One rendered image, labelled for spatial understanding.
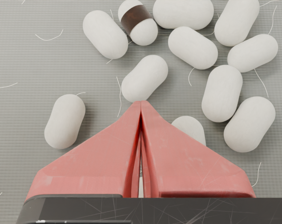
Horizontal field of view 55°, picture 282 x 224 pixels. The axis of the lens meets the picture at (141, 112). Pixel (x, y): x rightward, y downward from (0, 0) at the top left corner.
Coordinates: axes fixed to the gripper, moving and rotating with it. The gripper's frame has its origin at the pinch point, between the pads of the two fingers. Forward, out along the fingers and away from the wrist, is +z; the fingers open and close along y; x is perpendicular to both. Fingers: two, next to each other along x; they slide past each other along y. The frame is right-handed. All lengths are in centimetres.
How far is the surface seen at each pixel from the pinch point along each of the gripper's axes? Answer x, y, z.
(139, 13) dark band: -3.1, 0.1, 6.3
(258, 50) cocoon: -1.6, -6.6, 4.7
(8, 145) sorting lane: 3.1, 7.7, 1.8
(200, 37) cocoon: -2.1, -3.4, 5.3
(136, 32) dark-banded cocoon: -2.2, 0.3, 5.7
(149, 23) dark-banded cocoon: -2.6, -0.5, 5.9
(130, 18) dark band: -2.8, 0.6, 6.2
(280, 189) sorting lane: 4.7, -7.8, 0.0
